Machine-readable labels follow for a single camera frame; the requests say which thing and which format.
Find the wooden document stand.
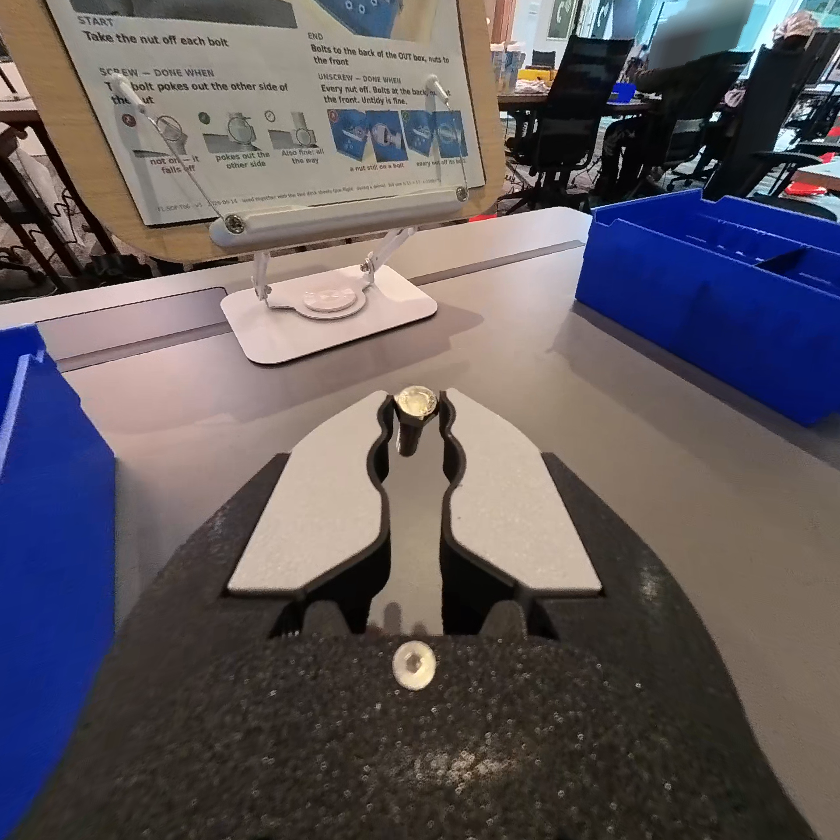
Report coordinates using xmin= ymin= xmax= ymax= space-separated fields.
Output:
xmin=0 ymin=0 xmax=508 ymax=365

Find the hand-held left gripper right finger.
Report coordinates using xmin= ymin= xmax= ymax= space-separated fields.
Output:
xmin=438 ymin=387 xmax=602 ymax=634

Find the black office chair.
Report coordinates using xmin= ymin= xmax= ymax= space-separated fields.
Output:
xmin=508 ymin=34 xmax=634 ymax=194

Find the printed instruction sheet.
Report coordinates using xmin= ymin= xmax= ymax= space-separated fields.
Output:
xmin=45 ymin=0 xmax=488 ymax=227

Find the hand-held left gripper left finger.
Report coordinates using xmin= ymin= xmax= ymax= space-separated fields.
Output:
xmin=226 ymin=388 xmax=395 ymax=634

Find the steel hex bolt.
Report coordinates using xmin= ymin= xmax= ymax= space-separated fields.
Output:
xmin=392 ymin=385 xmax=439 ymax=458

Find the blue plastic bin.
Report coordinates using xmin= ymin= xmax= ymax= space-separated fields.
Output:
xmin=574 ymin=189 xmax=840 ymax=427
xmin=0 ymin=323 xmax=118 ymax=821

